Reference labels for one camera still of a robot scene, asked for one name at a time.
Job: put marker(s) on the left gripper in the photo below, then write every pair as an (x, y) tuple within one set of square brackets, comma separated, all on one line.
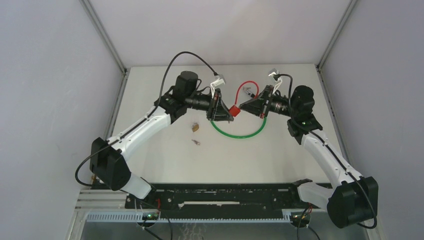
[(218, 111)]

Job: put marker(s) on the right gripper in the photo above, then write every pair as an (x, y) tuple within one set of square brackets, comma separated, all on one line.
[(258, 106)]

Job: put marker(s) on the red cable lock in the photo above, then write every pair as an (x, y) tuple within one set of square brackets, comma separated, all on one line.
[(235, 111)]

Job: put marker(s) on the brass padlock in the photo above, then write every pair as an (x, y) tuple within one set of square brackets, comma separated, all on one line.
[(195, 127)]

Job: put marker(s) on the brass padlock keys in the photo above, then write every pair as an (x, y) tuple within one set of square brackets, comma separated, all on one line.
[(196, 142)]

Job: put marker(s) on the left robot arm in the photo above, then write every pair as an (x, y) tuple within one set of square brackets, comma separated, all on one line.
[(108, 159)]

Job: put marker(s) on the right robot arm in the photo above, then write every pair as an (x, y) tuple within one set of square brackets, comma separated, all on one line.
[(352, 198)]

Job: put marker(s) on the green lock keys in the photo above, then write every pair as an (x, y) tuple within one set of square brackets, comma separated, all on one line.
[(247, 90)]

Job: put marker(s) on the green cable lock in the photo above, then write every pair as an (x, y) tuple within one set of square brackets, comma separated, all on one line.
[(252, 95)]

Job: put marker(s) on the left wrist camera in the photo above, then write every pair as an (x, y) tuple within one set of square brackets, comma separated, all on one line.
[(218, 82)]

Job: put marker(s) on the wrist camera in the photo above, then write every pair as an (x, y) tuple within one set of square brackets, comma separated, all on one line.
[(274, 75), (218, 82)]

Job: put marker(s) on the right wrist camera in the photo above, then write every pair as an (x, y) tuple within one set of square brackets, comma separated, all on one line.
[(274, 75)]

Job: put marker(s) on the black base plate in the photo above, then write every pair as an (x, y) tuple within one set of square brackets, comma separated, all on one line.
[(219, 201)]

